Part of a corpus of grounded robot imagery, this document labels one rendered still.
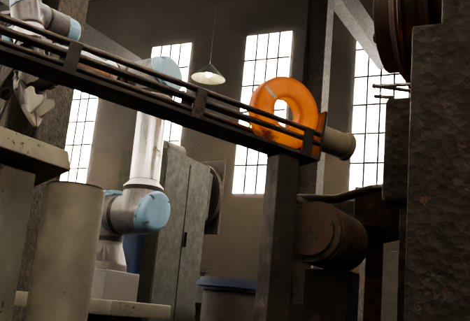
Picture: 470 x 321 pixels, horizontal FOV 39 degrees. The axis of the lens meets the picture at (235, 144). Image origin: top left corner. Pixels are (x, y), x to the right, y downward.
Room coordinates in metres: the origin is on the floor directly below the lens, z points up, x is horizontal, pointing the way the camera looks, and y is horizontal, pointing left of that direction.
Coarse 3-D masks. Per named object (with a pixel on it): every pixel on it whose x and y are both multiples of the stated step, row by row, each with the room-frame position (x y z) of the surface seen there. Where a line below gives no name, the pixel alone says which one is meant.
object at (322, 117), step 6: (318, 114) 1.34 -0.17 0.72; (324, 114) 1.32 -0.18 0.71; (318, 120) 1.33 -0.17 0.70; (324, 120) 1.32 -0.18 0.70; (318, 126) 1.33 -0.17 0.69; (324, 126) 1.32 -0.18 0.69; (324, 132) 1.32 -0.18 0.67; (318, 138) 1.32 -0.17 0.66; (312, 150) 1.34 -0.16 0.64; (318, 150) 1.32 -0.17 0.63; (318, 156) 1.31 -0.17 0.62; (312, 162) 1.34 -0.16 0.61
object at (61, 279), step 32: (64, 192) 1.30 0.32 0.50; (96, 192) 1.32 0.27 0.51; (64, 224) 1.30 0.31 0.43; (96, 224) 1.34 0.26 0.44; (64, 256) 1.30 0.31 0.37; (96, 256) 1.36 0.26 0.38; (32, 288) 1.32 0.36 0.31; (64, 288) 1.30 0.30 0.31; (32, 320) 1.31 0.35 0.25; (64, 320) 1.31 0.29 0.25
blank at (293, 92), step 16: (272, 80) 1.28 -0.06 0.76; (288, 80) 1.30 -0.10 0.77; (256, 96) 1.27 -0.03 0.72; (272, 96) 1.28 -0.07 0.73; (288, 96) 1.30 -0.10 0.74; (304, 96) 1.32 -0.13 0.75; (272, 112) 1.28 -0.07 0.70; (304, 112) 1.32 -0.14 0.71; (256, 128) 1.28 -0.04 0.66; (288, 128) 1.30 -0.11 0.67; (288, 144) 1.30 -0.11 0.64
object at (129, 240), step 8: (128, 240) 5.02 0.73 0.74; (136, 240) 5.07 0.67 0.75; (128, 248) 5.02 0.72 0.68; (136, 248) 5.08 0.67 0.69; (128, 256) 5.03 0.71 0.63; (136, 256) 5.09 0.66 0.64; (128, 264) 5.03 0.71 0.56; (136, 264) 5.10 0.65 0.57; (128, 272) 5.04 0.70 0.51; (136, 272) 5.12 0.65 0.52
